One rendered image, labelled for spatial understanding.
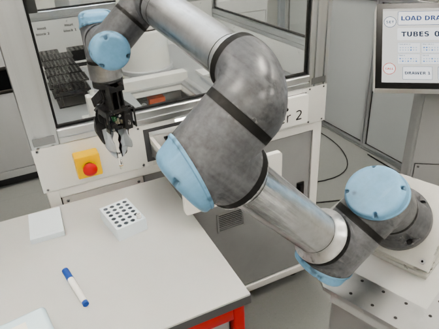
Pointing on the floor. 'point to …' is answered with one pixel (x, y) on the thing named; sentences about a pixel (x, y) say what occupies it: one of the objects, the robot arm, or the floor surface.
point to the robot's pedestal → (379, 273)
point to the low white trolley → (122, 269)
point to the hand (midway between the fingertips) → (117, 151)
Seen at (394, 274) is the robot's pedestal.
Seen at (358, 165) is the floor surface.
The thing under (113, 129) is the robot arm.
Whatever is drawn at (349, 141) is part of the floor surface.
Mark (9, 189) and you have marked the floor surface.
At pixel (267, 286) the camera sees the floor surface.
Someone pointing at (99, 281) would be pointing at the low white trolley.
